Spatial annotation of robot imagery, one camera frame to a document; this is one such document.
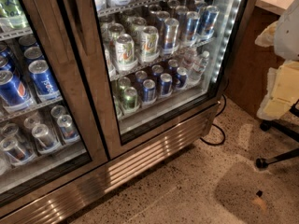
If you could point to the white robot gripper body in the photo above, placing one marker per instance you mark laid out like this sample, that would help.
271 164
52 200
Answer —
288 36

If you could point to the stainless fridge base grille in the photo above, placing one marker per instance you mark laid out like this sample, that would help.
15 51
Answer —
118 168

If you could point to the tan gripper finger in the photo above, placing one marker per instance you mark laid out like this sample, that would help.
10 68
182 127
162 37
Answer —
282 91
266 37

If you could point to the silver can bottom left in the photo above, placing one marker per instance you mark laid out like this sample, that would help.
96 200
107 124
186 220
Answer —
46 140

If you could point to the front blue pepsi can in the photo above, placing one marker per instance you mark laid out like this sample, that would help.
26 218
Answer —
44 81

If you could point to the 7up can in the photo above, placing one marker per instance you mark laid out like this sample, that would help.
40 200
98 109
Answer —
148 48
125 53

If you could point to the silver blue energy can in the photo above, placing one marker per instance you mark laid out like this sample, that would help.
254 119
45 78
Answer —
170 35

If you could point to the fridge glass door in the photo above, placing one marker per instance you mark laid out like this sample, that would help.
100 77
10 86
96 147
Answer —
211 25
40 30

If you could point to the blue pepsi can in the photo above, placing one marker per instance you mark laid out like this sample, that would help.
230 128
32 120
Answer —
44 81
14 92

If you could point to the green can lower shelf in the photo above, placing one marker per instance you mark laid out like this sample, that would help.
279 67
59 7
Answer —
130 100

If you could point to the left blue pepsi can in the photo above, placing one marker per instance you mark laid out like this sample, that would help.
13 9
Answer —
14 92

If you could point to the clear water bottle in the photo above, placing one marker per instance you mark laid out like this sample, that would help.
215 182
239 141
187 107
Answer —
198 68

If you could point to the front 7up can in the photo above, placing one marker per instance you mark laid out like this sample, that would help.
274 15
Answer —
125 53

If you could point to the blue can lower shelf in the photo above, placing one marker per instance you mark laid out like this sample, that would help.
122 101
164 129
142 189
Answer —
148 92

